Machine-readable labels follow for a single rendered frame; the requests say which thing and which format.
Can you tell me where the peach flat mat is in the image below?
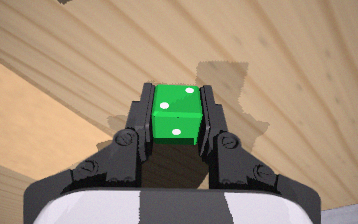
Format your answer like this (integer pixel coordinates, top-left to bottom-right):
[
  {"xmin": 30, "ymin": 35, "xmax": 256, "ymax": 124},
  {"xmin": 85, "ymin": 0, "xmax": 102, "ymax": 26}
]
[{"xmin": 0, "ymin": 58, "xmax": 114, "ymax": 180}]

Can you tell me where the green die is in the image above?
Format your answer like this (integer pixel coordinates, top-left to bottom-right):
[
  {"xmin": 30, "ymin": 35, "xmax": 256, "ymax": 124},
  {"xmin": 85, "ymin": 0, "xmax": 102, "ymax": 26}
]
[{"xmin": 152, "ymin": 85, "xmax": 203, "ymax": 145}]

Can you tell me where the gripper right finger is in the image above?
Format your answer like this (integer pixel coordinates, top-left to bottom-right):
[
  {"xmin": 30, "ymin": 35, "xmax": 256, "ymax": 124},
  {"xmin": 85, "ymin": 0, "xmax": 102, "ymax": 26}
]
[{"xmin": 198, "ymin": 85, "xmax": 321, "ymax": 224}]

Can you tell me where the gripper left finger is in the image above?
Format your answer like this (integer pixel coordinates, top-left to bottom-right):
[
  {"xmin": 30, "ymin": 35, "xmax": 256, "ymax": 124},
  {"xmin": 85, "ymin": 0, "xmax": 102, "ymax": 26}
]
[{"xmin": 23, "ymin": 83, "xmax": 155, "ymax": 224}]

